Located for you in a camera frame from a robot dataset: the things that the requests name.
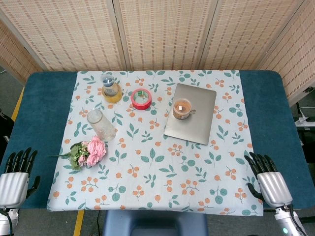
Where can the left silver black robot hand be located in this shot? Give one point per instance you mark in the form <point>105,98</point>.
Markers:
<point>13,183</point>

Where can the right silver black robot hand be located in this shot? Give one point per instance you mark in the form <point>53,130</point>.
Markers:
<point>272,184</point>

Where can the pink artificial flower bouquet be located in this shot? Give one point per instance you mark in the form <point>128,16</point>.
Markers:
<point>89,153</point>

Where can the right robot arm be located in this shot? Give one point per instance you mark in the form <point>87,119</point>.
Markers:
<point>289,220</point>

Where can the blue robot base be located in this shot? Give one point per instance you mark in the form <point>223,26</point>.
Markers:
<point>152,222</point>

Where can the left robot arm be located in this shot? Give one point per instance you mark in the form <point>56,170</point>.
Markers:
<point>7,218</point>

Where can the clear textured glass vase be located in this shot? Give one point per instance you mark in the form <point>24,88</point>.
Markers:
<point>101,125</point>

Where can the white power strip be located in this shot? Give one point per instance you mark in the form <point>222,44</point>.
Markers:
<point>305,121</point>

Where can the silver closed laptop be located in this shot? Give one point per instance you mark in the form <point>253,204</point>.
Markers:
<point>197,123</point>

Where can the floral printed tablecloth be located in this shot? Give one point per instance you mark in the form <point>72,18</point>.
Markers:
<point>157,172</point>

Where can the clear jar of rubber bands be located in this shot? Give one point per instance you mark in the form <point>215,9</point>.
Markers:
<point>182,110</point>

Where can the yellow clear tape roll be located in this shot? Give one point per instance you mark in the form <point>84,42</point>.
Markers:
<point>112,94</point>

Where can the red tape roll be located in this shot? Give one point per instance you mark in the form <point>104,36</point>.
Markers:
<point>140,102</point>

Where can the bamboo folding screen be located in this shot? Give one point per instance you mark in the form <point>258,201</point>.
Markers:
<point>157,34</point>

